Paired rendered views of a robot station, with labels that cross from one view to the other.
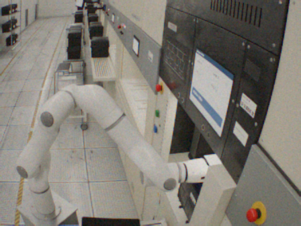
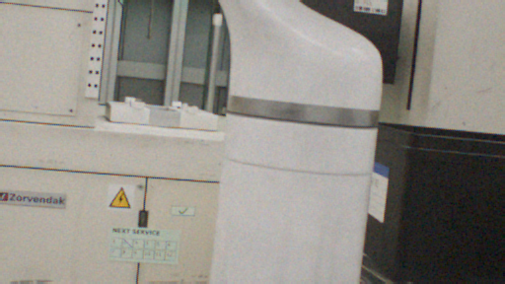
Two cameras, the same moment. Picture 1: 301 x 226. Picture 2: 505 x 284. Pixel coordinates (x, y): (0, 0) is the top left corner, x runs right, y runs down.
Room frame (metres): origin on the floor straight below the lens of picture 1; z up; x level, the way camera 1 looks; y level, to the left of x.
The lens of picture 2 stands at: (0.89, 1.16, 0.97)
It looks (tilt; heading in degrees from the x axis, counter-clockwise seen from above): 3 degrees down; 277
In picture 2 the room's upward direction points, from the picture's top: 6 degrees clockwise
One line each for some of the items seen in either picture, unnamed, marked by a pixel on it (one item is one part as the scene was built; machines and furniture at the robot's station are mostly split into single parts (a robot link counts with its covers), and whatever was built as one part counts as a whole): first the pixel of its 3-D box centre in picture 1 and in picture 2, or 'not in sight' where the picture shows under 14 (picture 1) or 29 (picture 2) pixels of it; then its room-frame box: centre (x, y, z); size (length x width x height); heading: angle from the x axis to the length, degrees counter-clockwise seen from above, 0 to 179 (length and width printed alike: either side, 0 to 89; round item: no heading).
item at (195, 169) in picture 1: (194, 170); not in sight; (0.81, -0.19, 1.25); 0.11 x 0.10 x 0.07; 107
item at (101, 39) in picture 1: (99, 46); not in sight; (3.67, 0.81, 0.93); 0.30 x 0.28 x 0.26; 14
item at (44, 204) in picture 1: (42, 198); (289, 233); (0.88, 0.54, 0.85); 0.19 x 0.19 x 0.18
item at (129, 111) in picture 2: not in sight; (158, 111); (1.16, -0.41, 0.89); 0.22 x 0.21 x 0.04; 107
